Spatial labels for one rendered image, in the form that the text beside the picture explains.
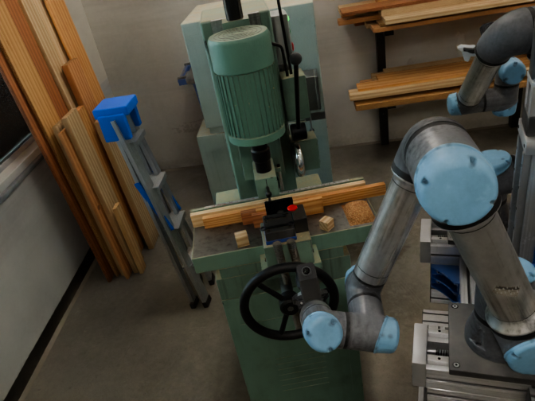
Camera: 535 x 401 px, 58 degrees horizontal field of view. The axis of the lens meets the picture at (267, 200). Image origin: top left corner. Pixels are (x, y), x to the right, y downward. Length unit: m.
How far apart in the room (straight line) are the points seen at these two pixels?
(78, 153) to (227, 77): 1.54
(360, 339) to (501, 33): 0.85
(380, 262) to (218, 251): 0.64
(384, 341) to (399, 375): 1.25
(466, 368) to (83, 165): 2.16
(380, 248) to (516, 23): 0.69
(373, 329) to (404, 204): 0.26
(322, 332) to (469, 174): 0.42
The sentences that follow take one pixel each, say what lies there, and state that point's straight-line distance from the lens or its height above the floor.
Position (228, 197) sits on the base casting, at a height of 0.80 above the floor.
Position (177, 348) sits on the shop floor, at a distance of 2.57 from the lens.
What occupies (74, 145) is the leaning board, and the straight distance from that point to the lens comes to 2.76.
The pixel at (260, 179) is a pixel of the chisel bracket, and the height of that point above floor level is 1.07.
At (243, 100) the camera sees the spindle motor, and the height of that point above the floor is 1.34.
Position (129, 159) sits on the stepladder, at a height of 0.92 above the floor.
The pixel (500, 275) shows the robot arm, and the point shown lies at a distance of 0.94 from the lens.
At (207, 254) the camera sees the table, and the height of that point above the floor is 0.90.
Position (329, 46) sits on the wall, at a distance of 3.78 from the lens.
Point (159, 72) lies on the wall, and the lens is 3.94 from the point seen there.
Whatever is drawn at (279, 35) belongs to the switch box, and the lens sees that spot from 1.70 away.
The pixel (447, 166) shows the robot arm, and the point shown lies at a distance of 0.77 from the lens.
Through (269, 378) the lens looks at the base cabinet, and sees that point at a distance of 1.93.
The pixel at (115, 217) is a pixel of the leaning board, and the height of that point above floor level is 0.40.
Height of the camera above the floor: 1.79
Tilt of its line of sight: 31 degrees down
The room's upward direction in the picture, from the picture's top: 11 degrees counter-clockwise
